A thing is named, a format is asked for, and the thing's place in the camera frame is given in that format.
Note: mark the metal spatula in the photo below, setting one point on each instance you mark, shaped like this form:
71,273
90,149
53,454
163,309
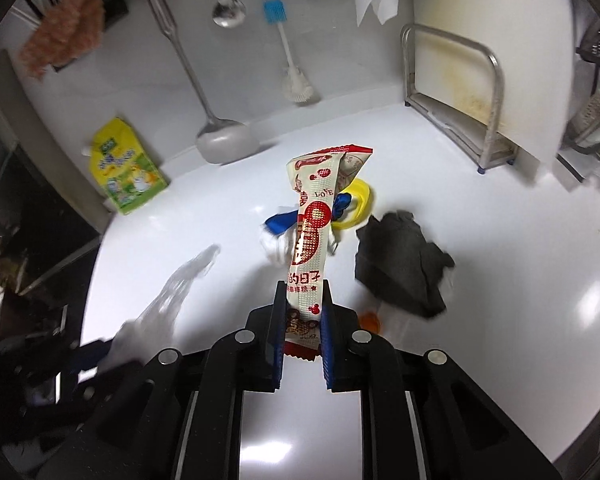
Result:
221,141

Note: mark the orange bottle cap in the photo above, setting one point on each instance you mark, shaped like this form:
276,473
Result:
370,321

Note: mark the orange dish cloth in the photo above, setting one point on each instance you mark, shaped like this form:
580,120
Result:
65,30

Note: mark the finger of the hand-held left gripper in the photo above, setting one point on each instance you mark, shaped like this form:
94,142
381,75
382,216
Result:
89,354

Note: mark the black cloth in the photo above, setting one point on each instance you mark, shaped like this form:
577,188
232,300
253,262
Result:
405,260

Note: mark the white cutting board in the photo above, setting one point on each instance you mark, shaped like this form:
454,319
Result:
525,60

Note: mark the red white snack wrapper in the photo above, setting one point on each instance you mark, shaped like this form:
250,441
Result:
310,240

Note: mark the clear plastic bag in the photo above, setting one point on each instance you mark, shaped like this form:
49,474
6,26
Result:
170,290

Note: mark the metal cutting board rack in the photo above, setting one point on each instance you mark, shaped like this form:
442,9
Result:
496,90

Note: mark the white bottle brush blue end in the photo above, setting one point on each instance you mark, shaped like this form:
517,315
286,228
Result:
300,87

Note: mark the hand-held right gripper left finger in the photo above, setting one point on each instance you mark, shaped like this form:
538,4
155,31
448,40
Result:
278,345

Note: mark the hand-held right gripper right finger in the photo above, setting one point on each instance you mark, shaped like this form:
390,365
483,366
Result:
328,355

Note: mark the perforated metal strainer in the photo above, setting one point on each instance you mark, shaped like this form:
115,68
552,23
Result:
597,115

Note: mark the black glass stove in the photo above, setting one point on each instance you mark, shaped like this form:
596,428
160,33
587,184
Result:
35,220

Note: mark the yellow green spout pouch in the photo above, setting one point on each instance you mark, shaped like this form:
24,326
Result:
127,170

